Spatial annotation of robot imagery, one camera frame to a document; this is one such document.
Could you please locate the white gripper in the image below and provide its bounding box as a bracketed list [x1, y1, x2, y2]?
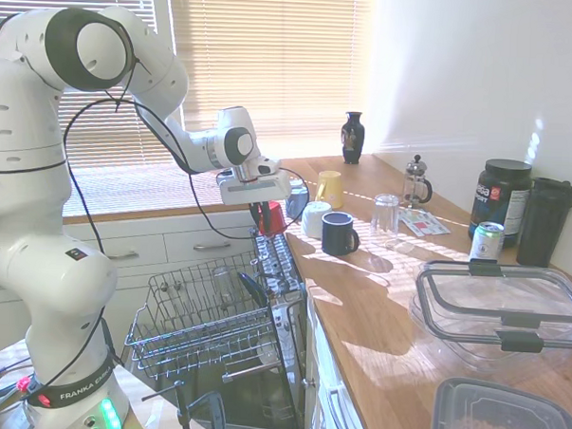
[217, 166, 292, 231]

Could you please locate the red plastic mug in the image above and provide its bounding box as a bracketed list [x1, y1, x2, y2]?
[255, 199, 288, 238]

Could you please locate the light blue mug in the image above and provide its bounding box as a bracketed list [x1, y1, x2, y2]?
[284, 178, 311, 221]

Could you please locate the white mug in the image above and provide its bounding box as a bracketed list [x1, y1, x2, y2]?
[299, 199, 336, 240]

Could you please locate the yellow mug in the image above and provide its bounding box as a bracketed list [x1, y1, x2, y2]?
[313, 169, 347, 211]

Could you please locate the navy enamel mug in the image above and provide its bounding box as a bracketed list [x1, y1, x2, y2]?
[320, 211, 362, 257]

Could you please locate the dishwasher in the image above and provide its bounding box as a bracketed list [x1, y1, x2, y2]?
[181, 224, 315, 429]

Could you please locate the dark blue plate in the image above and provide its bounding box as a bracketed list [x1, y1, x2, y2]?
[235, 270, 271, 309]

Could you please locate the clear drinking glass in rack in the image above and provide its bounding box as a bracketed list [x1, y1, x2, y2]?
[212, 266, 235, 308]

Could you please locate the dark blue painted vase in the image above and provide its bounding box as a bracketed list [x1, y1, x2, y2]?
[339, 110, 367, 166]

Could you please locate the upturned clear tumbler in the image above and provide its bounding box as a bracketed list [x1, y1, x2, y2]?
[369, 193, 402, 239]

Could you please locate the tan window blind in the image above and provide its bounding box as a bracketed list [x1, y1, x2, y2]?
[161, 0, 379, 146]

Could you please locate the glass French press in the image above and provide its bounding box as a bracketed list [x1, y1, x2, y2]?
[402, 153, 435, 211]

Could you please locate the printed paper card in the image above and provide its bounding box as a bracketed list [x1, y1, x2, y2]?
[398, 207, 453, 238]

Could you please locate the blue grey table clamp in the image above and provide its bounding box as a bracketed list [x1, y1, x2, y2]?
[189, 390, 228, 429]

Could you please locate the black metal stand rod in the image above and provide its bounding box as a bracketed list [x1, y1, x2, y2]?
[141, 378, 197, 429]

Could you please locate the white drink can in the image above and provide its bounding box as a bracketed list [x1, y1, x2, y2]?
[469, 220, 506, 264]

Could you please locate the black protein powder tub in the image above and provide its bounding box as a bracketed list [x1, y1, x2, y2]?
[467, 157, 534, 250]

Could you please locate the black shaker bottle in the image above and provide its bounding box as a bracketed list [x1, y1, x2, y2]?
[515, 176, 572, 270]

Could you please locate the grey lid food container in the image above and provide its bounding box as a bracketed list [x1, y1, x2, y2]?
[431, 375, 572, 429]

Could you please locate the flat wire cutlery tray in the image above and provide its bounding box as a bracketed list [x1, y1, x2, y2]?
[249, 229, 299, 296]

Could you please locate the large wire dish rack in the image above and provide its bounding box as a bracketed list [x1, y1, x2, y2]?
[122, 248, 288, 401]

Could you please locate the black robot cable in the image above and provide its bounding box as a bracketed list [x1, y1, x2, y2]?
[55, 24, 262, 270]

